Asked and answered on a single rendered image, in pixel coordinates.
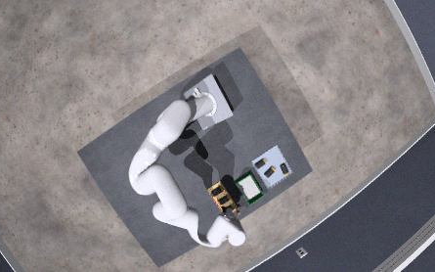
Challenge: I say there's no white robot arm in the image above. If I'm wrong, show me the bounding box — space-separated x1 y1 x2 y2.
129 88 246 248

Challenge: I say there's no green open-top box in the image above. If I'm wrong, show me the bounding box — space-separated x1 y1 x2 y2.
234 172 264 205

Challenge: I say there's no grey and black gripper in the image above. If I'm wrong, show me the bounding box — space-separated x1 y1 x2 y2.
221 206 237 219

